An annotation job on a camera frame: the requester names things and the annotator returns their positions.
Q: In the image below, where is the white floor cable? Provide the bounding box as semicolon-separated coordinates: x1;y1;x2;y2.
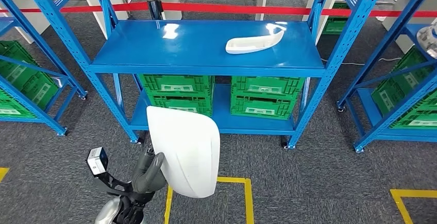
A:
320;57;403;67

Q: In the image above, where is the black barrier post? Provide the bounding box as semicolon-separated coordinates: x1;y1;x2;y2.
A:
146;0;163;21

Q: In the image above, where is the pale machine parts pile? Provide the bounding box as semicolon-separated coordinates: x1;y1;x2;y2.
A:
415;24;437;60

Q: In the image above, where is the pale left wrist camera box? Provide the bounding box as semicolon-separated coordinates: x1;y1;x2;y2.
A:
87;146;109;176

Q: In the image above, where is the blue metal shelf rack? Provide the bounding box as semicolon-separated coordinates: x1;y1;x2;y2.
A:
19;0;392;150
0;0;89;137
336;0;437;154

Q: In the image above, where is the red barrier tape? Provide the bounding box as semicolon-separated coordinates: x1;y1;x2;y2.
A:
0;1;437;19

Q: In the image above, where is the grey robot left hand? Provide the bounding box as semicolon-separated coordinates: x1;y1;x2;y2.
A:
131;147;168;196

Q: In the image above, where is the white curved plastic part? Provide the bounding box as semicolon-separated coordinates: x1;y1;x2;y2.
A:
225;28;285;55
146;106;221;199

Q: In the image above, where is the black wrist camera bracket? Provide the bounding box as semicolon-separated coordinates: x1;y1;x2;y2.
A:
92;171;137;198

